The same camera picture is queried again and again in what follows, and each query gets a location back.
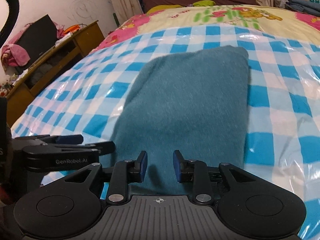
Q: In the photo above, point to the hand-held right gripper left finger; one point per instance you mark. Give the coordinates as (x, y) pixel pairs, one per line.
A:
(142, 165)

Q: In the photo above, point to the small pink cloth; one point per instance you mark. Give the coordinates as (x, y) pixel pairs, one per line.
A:
(60, 31)

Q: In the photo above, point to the teal knitted sweater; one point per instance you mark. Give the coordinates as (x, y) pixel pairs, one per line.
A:
(187, 100)

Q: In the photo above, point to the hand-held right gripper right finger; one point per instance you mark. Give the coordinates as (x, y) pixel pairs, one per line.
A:
(177, 166)

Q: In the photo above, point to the blue white checkered plastic sheet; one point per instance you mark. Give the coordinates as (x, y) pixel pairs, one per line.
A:
(75, 92)

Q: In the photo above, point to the large green pillow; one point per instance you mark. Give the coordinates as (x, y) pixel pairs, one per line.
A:
(162, 8)

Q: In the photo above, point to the large pink cloth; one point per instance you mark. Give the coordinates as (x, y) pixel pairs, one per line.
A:
(17, 55)

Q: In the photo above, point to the orange object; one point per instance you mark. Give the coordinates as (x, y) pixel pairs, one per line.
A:
(72, 28)

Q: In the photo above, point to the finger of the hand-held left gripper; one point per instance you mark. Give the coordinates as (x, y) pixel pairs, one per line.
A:
(70, 139)
(103, 148)

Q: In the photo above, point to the small green pillow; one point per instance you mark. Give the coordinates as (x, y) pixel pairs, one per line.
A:
(203, 3)

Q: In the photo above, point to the stack of blue folded clothes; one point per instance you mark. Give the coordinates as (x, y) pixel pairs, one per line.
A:
(302, 5)

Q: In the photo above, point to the cartoon printed blanket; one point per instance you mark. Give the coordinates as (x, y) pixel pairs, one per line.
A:
(187, 17)

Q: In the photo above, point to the wooden desk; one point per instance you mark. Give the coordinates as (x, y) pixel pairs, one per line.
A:
(87, 38)

